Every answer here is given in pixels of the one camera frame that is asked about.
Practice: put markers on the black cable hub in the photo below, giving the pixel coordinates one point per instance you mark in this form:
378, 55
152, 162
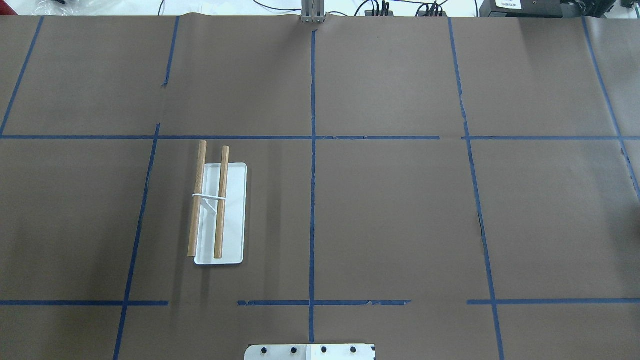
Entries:
430, 10
379, 9

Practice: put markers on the aluminium profile post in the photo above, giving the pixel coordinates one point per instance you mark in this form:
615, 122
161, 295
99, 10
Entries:
313, 11

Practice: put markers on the white metal mounting plate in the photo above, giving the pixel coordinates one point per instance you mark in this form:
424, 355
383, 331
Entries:
331, 351

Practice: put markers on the left black cable hub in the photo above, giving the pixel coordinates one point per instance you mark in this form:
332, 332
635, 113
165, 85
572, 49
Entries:
379, 9

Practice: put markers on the right black cable hub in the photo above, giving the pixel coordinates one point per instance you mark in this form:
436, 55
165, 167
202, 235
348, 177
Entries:
430, 10

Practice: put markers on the black box with label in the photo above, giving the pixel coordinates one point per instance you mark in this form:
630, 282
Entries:
555, 9

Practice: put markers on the white wooden towel rack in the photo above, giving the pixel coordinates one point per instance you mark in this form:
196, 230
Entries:
218, 213

